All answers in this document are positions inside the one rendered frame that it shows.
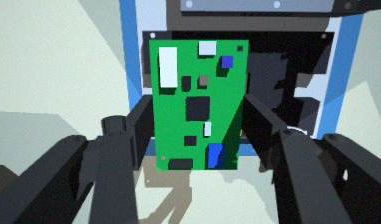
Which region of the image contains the green circuit board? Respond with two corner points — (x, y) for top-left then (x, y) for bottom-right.
(149, 40), (249, 170)

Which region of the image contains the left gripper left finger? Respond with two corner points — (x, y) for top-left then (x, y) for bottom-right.
(0, 94), (155, 224)

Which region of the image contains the blue flat plate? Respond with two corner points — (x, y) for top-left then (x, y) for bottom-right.
(119, 0), (364, 156)

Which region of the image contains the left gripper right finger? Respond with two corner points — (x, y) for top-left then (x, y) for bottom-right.
(241, 94), (381, 224)

